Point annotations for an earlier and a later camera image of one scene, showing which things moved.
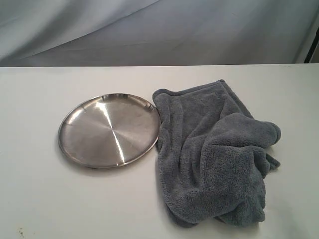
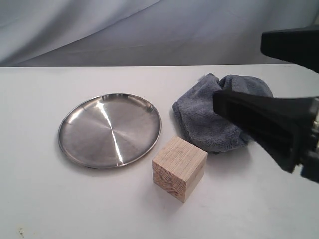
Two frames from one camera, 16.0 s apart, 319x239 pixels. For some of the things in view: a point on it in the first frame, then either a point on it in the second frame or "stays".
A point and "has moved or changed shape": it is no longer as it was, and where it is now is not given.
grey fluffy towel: (213, 155) has moved or changed shape
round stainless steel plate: (109, 130) stays
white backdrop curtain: (112, 33) stays
